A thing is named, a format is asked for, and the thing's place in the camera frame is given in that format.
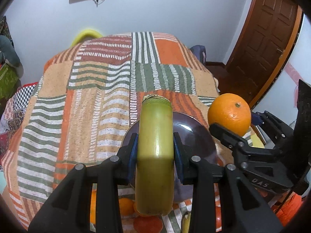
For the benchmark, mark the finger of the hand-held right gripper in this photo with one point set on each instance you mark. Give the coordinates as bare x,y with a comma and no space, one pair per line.
255,119
223,134

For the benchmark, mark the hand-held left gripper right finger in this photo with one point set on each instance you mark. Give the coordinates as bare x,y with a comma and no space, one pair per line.
177,157

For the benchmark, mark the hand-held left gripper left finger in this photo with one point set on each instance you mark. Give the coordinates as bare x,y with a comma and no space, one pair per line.
133,155

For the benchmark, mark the dark purple plate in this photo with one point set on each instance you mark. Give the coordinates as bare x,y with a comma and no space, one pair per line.
194,136

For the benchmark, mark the short yellow-green banana piece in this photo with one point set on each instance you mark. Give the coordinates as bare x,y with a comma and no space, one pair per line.
185,223

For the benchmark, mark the yellow-green cloth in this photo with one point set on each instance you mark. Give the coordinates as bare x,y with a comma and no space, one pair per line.
257,139

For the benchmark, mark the person's orange clothing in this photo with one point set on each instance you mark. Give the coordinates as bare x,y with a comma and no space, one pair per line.
289,211

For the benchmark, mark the striped patchwork blanket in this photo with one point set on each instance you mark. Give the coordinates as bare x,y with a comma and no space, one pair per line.
97,89

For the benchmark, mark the brown wooden door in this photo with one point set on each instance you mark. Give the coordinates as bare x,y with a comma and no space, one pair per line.
264,41

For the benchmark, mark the blue bag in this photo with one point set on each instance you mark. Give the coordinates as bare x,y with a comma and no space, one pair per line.
198,53

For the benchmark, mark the checkered cloth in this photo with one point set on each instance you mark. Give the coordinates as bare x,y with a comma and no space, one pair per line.
21,97

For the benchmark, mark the green box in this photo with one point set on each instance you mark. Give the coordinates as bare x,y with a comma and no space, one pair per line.
7,80

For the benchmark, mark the grey plush toy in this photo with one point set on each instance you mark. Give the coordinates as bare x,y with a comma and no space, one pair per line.
8,51

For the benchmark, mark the dark patterned cloth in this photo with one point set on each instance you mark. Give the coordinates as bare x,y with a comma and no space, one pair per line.
4,28

